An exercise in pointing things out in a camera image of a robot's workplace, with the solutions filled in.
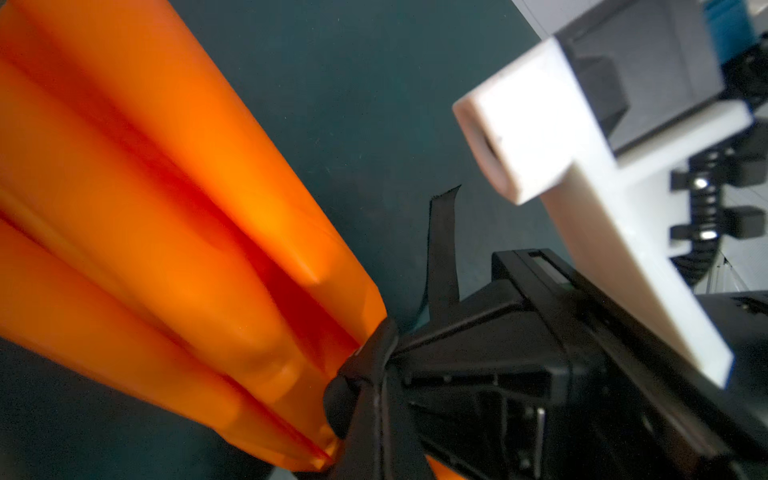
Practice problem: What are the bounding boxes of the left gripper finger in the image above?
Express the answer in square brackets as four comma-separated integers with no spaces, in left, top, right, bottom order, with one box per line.
[329,366,435,479]

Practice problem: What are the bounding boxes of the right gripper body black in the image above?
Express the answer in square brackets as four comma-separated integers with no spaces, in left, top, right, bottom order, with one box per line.
[392,250,767,479]

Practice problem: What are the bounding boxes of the black strap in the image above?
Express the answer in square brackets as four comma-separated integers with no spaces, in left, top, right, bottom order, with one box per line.
[320,184,463,442]

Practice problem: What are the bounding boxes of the orange wrapping paper sheet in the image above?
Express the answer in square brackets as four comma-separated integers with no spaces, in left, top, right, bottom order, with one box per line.
[1,1,386,473]

